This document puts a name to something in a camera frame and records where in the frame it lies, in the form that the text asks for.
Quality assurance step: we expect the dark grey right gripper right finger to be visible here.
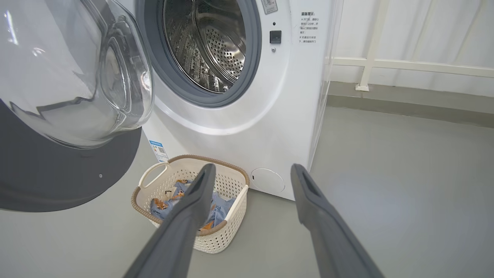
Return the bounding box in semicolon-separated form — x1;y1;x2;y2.
290;164;384;278

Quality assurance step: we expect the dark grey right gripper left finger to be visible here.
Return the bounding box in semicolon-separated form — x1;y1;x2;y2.
123;163;217;278

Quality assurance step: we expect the blue cartoon garment with cream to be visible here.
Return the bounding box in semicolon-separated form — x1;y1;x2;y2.
150;179;189;221

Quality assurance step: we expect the blue cartoon print garment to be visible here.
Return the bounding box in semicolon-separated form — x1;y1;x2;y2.
201;191;237;232

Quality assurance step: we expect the washing machine door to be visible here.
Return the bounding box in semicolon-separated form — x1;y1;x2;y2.
0;0;155;213

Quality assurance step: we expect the white front-load washing machine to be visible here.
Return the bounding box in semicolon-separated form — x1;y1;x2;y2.
116;0;344;201

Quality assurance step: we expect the stainless steel washing machine drum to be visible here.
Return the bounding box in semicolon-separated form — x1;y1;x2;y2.
163;0;247;94

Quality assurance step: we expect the grey rubber door gasket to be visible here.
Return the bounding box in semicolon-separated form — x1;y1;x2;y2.
135;0;263;108

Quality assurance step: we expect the cream perforated laundry basket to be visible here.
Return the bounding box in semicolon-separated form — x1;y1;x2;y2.
131;154;250;254

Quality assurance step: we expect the round drain filter cover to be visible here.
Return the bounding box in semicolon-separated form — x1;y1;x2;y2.
251;168;286;194

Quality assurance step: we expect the blue energy label sticker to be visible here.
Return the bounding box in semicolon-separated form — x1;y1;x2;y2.
149;140;169;163

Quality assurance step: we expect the white metal railing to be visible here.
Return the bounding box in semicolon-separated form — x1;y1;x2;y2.
332;0;494;92

